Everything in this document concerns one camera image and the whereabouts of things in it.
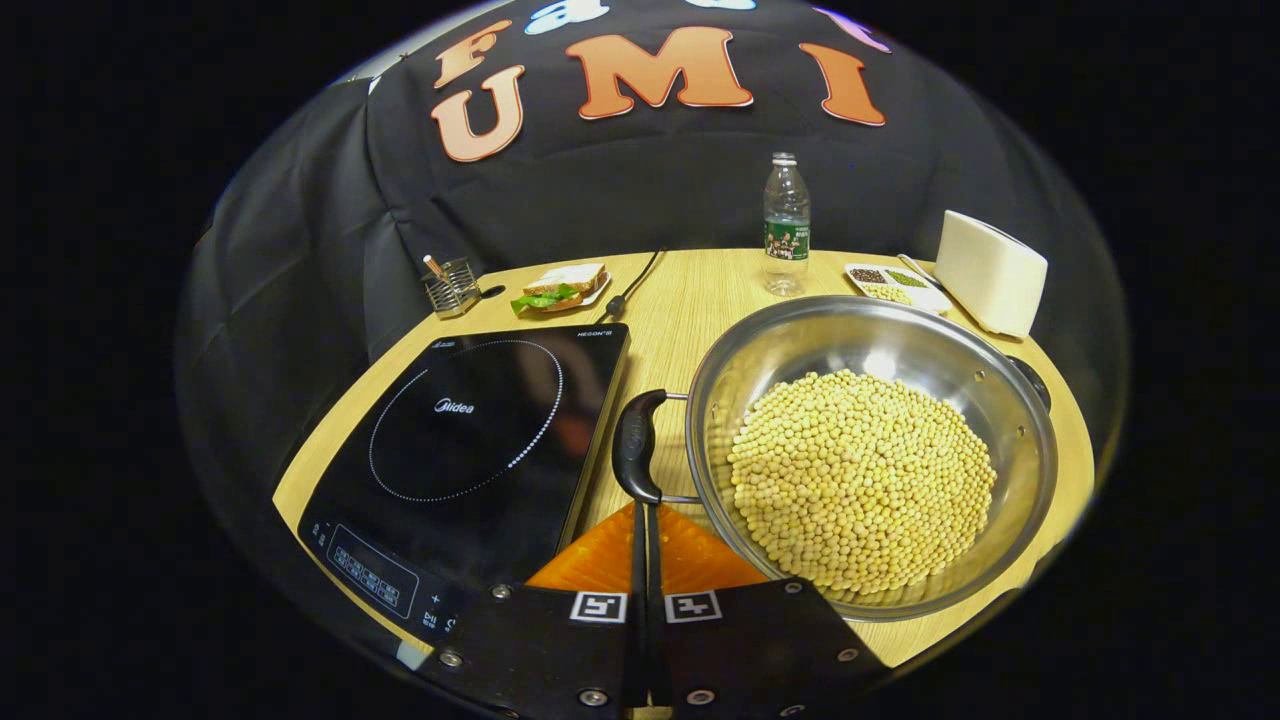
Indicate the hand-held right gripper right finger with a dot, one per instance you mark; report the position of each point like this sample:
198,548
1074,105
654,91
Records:
760,650

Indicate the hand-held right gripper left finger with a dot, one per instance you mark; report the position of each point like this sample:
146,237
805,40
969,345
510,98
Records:
540,650

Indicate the black induction cooktop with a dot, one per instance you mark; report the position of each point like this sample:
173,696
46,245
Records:
470,470

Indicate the pile of soybeans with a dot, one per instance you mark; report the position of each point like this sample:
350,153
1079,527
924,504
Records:
860,480

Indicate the small white plate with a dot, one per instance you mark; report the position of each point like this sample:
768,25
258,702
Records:
598,292

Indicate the sandwich with lettuce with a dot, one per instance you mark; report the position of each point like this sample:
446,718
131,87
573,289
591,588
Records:
565,280

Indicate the white divided dish of beans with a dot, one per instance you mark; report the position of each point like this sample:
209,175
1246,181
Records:
885,285

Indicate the clear plastic water bottle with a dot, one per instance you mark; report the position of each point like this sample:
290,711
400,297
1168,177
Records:
786,235

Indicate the white toaster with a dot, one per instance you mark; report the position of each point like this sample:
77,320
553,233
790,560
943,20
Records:
990,270

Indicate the black backdrop cloth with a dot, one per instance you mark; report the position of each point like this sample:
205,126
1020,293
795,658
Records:
620,190

